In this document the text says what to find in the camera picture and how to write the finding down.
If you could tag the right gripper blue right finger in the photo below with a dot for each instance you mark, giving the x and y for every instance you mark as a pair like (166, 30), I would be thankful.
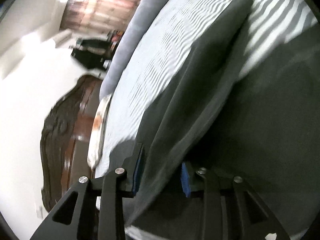
(189, 180)

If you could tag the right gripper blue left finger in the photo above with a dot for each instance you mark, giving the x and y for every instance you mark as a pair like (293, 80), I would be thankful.
(134, 166)

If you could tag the dark grey denim pants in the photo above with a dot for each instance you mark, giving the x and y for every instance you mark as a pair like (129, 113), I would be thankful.
(263, 127)

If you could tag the floral white orange pillow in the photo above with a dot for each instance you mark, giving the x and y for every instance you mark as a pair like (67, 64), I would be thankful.
(96, 141)

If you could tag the dark carved wooden headboard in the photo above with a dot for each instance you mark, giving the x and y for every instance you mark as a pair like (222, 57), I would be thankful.
(65, 139)

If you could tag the dark clothes hanging on rack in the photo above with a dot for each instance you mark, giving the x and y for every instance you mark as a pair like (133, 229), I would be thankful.
(97, 53)

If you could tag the pink patterned window curtain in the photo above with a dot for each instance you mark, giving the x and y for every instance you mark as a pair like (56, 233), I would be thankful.
(98, 16)

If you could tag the grey long bolster pillow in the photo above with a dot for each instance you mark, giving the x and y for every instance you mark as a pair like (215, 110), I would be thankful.
(142, 19)

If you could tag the grey white striped bed sheet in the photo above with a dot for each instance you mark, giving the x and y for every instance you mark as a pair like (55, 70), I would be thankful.
(165, 47)

